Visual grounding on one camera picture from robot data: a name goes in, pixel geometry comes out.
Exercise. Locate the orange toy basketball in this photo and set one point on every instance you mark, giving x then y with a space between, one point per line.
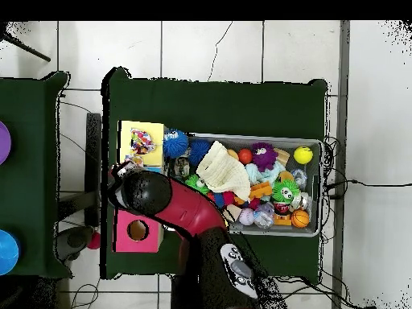
299 219

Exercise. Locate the polka dot cloth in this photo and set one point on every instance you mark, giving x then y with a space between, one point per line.
141 141
135 159

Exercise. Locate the purple bowl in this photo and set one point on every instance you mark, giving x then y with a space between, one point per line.
4 143

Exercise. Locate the grey rounded base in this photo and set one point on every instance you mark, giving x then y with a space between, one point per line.
75 239

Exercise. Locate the small orange-red ball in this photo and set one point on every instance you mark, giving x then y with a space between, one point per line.
245 156

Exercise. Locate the blue spiky ball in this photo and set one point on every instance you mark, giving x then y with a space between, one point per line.
175 145
199 151

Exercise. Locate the blue bowl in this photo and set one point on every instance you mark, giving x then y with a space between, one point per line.
7 252

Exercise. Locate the black tripod leg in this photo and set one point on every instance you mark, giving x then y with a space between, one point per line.
29 50

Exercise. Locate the small red ball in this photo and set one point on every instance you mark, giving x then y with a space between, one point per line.
94 241

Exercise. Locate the shallow silver mesh bin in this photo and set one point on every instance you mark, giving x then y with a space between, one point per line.
289 230

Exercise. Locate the yellow ball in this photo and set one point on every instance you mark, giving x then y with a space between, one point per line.
303 154

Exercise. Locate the green spiky toy with eyes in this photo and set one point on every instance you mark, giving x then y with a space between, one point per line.
194 182
280 190

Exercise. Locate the dark green tablecloth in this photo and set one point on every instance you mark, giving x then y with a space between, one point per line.
29 106
225 106

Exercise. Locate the small baseball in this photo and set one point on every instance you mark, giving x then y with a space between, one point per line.
247 216

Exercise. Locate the wooden three-hole box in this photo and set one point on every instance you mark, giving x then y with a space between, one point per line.
153 243

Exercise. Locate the purple spiky monster toy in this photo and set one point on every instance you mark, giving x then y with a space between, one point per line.
264 157

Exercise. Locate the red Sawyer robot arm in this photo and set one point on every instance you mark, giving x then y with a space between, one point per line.
190 209

